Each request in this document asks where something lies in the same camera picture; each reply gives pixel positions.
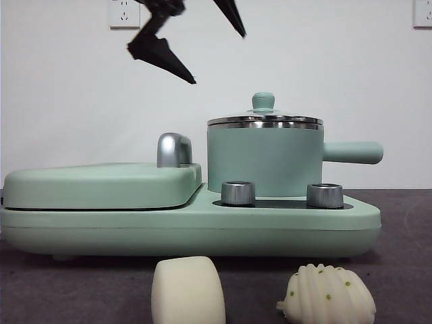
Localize glass lid with green knob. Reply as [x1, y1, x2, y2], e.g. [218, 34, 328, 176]
[207, 92, 323, 125]

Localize plain white steamed bun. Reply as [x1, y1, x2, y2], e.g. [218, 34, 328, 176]
[151, 256, 226, 324]

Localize pleated white bun green dots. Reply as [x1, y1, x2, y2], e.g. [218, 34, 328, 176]
[276, 264, 377, 320]

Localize mint green griddle lid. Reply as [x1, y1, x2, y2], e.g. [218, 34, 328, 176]
[3, 133, 204, 209]

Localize silver control knob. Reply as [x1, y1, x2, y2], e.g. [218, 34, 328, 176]
[306, 183, 345, 209]
[221, 181, 257, 206]

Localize mint green breakfast machine base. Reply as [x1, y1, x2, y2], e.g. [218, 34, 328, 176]
[0, 190, 383, 263]

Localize white wall socket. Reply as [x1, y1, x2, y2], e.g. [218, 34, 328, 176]
[108, 0, 141, 30]
[413, 0, 432, 29]

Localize mint green handled pot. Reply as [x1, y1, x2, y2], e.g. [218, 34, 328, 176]
[206, 121, 384, 198]

